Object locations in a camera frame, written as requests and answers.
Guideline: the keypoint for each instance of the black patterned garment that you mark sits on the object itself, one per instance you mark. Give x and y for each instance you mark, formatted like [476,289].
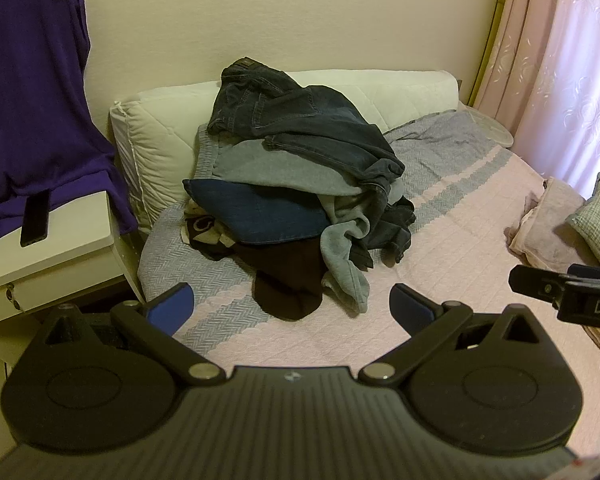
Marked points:
[205,233]

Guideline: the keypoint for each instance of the white bedside table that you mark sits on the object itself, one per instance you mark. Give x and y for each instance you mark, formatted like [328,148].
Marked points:
[83,252]

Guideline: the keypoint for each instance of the white quilted pillow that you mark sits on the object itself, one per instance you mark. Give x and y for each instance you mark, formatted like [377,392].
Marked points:
[155,130]

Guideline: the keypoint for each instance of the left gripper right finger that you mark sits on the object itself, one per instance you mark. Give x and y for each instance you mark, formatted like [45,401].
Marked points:
[431,327]

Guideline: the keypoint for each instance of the dark maroon garment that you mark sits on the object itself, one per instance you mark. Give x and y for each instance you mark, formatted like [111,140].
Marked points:
[288,282]

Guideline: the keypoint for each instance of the pink curtain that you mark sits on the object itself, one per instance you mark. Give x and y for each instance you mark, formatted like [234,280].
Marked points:
[540,79]

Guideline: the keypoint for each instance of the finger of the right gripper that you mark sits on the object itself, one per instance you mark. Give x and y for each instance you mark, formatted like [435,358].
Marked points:
[547,286]

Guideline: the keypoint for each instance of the grey sweatpants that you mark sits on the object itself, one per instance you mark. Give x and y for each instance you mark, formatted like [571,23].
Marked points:
[224,157]

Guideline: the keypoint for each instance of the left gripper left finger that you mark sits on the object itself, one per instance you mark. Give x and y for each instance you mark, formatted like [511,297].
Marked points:
[152,327]

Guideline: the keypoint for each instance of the black phone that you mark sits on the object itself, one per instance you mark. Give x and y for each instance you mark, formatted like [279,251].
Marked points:
[35,218]

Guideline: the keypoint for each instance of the navy blue garment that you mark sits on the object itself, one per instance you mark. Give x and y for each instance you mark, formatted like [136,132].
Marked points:
[259,214]

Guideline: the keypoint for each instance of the dark blue denim jeans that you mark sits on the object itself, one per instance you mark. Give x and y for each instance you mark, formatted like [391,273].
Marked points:
[256,102]

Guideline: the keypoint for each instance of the purple hanging shirt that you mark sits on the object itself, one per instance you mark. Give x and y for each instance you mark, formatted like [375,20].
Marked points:
[48,141]

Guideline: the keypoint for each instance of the pink grey striped bedspread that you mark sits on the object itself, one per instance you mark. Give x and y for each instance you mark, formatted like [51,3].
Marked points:
[469,194]

